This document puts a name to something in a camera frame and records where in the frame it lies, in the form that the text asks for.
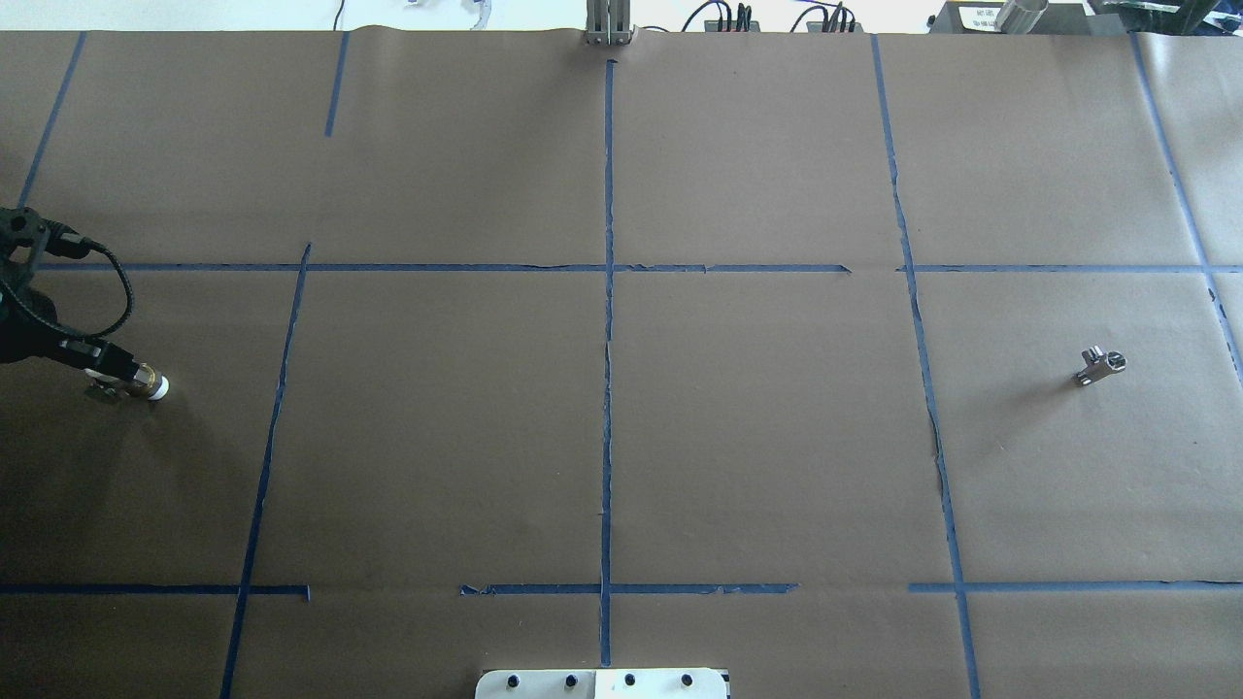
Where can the silver metal angle valve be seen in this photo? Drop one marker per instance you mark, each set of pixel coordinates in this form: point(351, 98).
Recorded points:
point(1099, 363)

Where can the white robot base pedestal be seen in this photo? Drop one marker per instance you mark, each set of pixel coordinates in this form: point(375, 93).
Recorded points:
point(675, 682)

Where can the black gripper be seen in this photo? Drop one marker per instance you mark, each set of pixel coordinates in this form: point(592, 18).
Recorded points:
point(21, 332)

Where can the aluminium frame post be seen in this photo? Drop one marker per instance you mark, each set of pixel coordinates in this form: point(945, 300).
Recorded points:
point(608, 23)

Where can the steel cylindrical weight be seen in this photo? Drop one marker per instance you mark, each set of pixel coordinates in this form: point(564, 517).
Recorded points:
point(1019, 17)

